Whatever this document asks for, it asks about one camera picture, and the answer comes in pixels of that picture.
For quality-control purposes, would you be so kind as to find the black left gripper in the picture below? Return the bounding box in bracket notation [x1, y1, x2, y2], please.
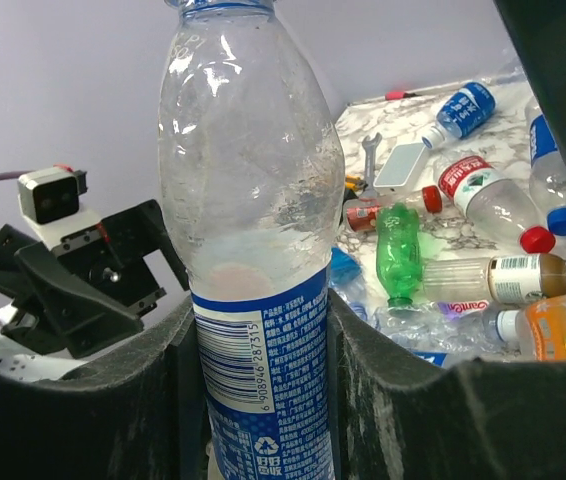
[0, 200, 188, 358]

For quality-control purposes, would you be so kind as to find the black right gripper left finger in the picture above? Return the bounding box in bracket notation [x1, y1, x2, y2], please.
[0, 299, 208, 479]

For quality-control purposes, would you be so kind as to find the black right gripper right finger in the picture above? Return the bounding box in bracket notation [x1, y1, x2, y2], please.
[327, 294, 566, 479]

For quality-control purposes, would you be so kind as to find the red label water bottle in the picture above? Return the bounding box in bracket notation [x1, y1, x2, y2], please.
[434, 153, 556, 253]

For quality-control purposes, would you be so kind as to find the blue label crushed bottle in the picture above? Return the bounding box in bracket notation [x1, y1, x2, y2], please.
[329, 247, 379, 329]

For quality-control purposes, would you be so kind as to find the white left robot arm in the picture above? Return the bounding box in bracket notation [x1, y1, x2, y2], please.
[0, 200, 188, 382]

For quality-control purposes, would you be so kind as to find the pepsi bottle beside bin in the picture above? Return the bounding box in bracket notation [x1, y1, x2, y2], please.
[525, 96, 566, 237]

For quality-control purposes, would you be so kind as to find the blue label pepsi bottle centre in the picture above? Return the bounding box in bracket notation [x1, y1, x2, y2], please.
[413, 351, 464, 369]

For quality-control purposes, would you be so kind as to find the purple label clear bottle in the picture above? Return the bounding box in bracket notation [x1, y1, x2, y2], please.
[373, 303, 515, 362]

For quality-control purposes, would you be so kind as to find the green plastic bottle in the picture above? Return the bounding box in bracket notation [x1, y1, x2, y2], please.
[376, 203, 423, 307]

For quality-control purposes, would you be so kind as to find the green cap tea bottle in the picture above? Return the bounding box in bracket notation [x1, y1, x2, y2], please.
[422, 253, 566, 305]

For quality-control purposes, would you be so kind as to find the large orange label bottle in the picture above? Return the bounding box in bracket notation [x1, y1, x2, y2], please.
[483, 295, 566, 362]

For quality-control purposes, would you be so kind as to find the red cap bottle small label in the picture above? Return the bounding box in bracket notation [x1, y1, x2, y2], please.
[345, 184, 444, 234]

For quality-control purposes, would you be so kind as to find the silver wrench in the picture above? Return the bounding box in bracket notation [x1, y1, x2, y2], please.
[360, 132, 382, 200]

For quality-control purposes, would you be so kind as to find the yellow utility knife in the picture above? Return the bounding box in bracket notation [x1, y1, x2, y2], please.
[345, 175, 367, 191]

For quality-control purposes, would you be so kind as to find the white grey power bank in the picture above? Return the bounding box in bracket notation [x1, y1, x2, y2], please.
[373, 142, 430, 195]

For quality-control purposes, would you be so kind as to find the red screwdriver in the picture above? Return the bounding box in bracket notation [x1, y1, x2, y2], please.
[384, 91, 418, 101]

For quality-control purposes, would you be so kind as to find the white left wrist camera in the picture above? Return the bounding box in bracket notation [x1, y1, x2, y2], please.
[16, 163, 102, 251]

